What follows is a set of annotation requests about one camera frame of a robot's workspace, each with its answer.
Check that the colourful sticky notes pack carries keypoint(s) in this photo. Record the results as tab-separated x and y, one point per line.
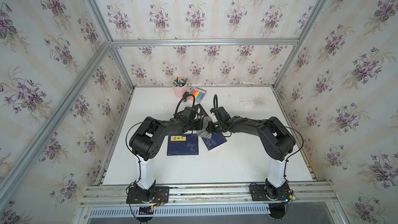
199	94

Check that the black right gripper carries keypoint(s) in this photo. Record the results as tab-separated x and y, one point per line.
210	129

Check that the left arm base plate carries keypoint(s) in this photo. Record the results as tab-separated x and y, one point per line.
153	195

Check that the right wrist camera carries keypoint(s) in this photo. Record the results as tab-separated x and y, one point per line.
220	114

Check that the pink pen cup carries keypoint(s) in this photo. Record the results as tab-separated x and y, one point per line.
180	91

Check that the black portrait book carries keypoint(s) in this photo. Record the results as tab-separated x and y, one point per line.
200	111

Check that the grey striped cleaning cloth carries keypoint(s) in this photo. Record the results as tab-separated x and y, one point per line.
203	132

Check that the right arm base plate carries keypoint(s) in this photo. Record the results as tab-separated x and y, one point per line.
263	192

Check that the pens in cup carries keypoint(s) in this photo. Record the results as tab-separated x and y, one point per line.
180	82

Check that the blue book yellow label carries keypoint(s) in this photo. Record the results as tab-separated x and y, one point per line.
183	145
215	141

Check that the white slotted cable duct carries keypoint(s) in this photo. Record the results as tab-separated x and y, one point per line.
181	210

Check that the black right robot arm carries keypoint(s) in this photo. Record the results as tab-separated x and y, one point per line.
277	142

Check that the aluminium mounting rail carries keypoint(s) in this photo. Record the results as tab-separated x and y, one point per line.
205	194

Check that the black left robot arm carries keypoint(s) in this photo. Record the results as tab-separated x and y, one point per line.
147	140

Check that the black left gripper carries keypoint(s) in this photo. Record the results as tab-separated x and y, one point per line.
199	122

